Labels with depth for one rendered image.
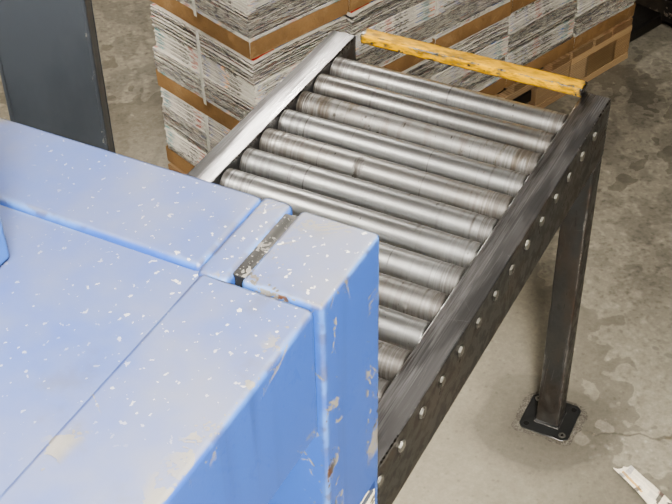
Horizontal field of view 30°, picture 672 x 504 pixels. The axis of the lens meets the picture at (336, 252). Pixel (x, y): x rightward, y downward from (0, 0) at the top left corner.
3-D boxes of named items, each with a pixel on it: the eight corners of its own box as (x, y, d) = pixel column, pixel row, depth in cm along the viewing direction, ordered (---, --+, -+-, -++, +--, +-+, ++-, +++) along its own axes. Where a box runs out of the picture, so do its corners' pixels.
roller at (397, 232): (229, 184, 210) (227, 160, 207) (491, 264, 193) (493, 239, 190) (213, 200, 207) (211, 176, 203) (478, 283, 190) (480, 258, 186)
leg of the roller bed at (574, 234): (542, 404, 272) (574, 147, 229) (567, 413, 270) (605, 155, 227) (532, 422, 268) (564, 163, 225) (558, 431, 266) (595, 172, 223)
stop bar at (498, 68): (367, 35, 237) (367, 26, 236) (587, 89, 221) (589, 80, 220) (359, 43, 235) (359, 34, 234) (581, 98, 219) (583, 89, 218)
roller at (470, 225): (230, 161, 208) (236, 179, 212) (494, 240, 191) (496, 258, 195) (244, 139, 210) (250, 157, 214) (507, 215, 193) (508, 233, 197)
